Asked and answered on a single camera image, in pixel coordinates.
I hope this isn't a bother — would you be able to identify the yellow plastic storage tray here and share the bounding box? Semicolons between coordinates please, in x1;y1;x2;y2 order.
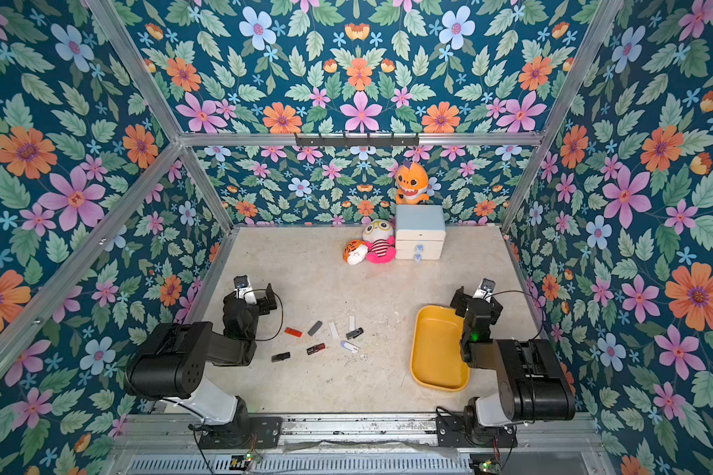
410;305;471;392

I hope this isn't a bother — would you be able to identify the dark grey usb flash drive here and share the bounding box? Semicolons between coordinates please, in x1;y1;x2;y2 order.
307;321;323;336

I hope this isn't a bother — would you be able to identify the dark red usb flash drive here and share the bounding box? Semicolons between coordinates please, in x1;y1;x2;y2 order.
306;344;326;355

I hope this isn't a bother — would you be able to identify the white blue usb flash drive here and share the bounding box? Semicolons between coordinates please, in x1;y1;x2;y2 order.
341;340;360;353

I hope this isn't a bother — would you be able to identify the black silver usb flash drive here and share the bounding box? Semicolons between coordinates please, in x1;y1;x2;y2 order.
346;328;364;340

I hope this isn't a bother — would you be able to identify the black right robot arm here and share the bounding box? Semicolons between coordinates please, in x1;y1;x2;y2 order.
451;286;576;429

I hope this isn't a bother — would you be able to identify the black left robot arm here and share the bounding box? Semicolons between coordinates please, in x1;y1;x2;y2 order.
125;285;283;427

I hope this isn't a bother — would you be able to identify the white mini drawer cabinet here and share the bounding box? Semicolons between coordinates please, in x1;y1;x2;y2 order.
395;205;447;261

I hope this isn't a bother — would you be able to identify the pink striped owl plush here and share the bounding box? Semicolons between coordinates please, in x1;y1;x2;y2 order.
362;220;396;264

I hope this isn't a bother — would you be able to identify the small orange tiger plush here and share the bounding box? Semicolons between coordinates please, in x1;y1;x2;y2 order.
343;239;368;265

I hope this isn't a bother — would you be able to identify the white ventilation grille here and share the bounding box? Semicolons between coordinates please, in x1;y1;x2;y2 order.
124;453;473;474

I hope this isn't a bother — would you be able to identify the orange shark plush toy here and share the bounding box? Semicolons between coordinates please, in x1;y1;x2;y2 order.
395;160;430;205

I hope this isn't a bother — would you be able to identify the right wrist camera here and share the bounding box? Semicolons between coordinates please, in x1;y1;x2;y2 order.
473;278;496;302

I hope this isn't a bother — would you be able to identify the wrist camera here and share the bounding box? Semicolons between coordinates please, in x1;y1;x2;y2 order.
473;278;496;302
233;275;257;305

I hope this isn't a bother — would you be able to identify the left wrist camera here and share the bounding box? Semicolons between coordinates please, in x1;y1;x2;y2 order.
233;275;257;305

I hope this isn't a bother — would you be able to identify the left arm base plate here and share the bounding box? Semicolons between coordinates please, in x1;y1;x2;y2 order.
198;416;282;450

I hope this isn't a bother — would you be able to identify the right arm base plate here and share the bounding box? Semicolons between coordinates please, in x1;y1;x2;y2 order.
435;406;518;448

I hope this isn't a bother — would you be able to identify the black hook rail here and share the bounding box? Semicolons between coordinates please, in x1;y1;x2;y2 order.
294;133;420;148

